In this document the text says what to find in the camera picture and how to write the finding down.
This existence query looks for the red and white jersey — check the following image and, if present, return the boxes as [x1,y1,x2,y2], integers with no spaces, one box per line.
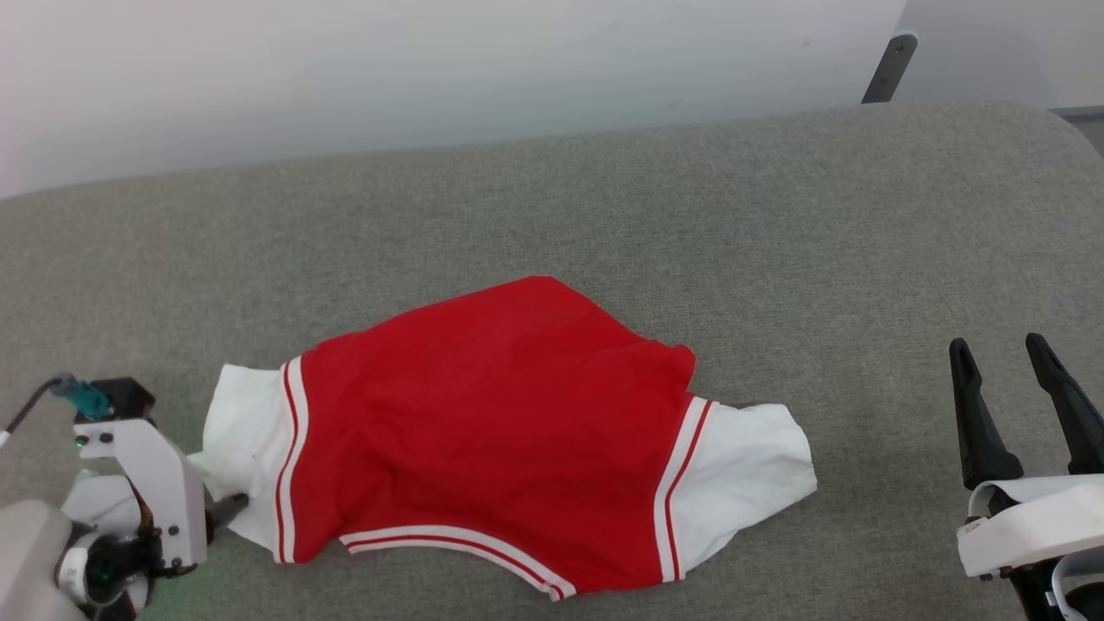
[190,275,818,602]

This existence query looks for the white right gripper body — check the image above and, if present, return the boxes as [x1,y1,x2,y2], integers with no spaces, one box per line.
[957,474,1104,578]

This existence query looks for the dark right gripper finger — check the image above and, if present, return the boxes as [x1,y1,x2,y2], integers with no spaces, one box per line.
[1025,333,1104,476]
[949,337,1026,492]

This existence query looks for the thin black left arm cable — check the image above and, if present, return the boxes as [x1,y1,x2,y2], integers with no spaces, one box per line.
[0,378,66,451]

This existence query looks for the teal left camera connector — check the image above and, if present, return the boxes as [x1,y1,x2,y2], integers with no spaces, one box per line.
[50,374,114,421]

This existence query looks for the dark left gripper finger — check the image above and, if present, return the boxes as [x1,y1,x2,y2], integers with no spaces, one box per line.
[206,492,250,532]

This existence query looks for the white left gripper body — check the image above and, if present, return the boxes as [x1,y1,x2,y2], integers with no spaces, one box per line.
[73,417,209,574]

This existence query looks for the dark metal post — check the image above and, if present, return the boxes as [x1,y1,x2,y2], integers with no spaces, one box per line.
[862,33,919,104]

